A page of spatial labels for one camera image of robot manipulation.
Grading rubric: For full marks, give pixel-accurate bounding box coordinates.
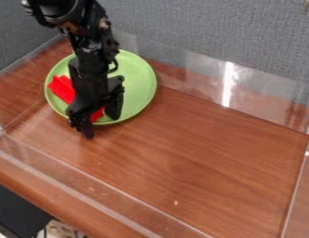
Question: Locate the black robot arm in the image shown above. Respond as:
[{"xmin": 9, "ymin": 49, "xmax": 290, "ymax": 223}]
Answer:
[{"xmin": 22, "ymin": 0, "xmax": 125, "ymax": 139}]

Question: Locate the white power strip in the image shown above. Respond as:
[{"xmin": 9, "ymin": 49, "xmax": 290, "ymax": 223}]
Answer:
[{"xmin": 46, "ymin": 220, "xmax": 85, "ymax": 238}]

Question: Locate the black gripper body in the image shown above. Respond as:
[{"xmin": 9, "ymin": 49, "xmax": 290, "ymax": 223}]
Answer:
[{"xmin": 65, "ymin": 55, "xmax": 126, "ymax": 128}]

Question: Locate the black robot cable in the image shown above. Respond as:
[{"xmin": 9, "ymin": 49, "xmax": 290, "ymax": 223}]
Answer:
[{"xmin": 106, "ymin": 57, "xmax": 120, "ymax": 74}]

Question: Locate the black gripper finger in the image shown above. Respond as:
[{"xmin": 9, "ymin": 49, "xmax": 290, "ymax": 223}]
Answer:
[
  {"xmin": 80, "ymin": 117, "xmax": 96, "ymax": 139},
  {"xmin": 105, "ymin": 92, "xmax": 124, "ymax": 120}
]

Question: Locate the red plastic block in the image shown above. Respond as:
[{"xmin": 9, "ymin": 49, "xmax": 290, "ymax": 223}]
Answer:
[{"xmin": 46, "ymin": 74, "xmax": 106, "ymax": 124}]

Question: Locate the clear acrylic enclosure wall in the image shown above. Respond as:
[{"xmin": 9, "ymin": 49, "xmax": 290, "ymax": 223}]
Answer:
[{"xmin": 0, "ymin": 33, "xmax": 309, "ymax": 238}]

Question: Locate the green round plate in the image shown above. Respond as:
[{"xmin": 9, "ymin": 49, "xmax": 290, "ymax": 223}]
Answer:
[{"xmin": 45, "ymin": 49, "xmax": 157, "ymax": 126}]

